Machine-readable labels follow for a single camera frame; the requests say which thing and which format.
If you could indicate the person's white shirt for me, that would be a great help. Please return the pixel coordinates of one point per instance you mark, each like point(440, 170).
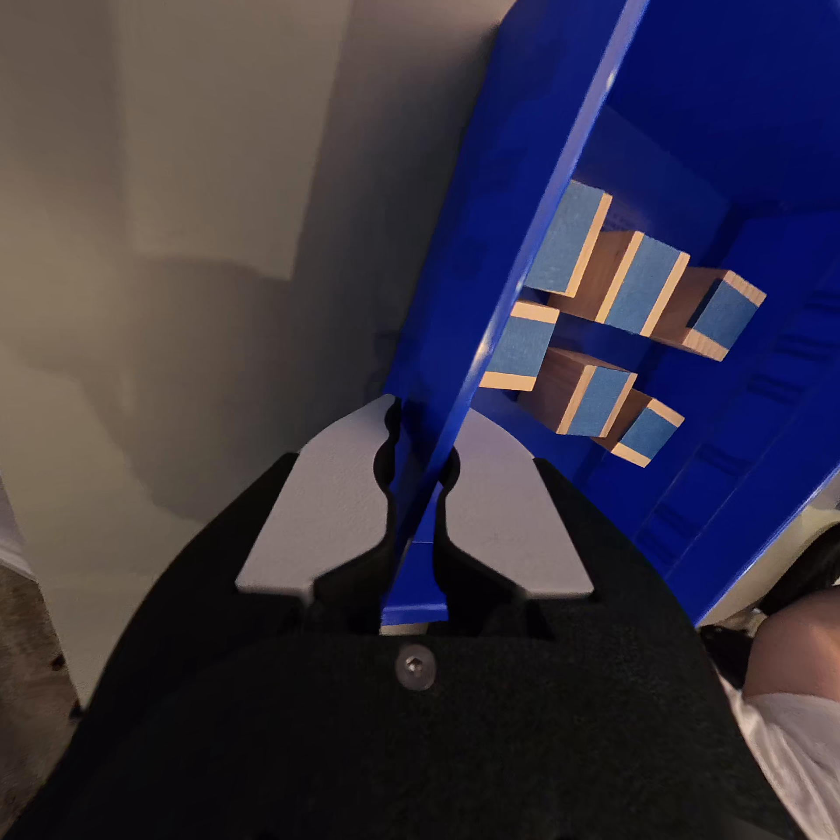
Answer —
point(794, 768)

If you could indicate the blue plastic bin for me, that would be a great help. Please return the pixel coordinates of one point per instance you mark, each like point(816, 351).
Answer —
point(722, 98)

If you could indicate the group of taped wooden cubes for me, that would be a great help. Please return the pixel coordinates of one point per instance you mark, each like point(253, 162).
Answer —
point(646, 282)

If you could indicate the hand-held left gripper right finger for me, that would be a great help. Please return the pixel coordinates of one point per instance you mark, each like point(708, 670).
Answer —
point(518, 525)

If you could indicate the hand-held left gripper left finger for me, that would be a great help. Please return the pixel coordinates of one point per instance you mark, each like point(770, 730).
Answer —
point(321, 512)

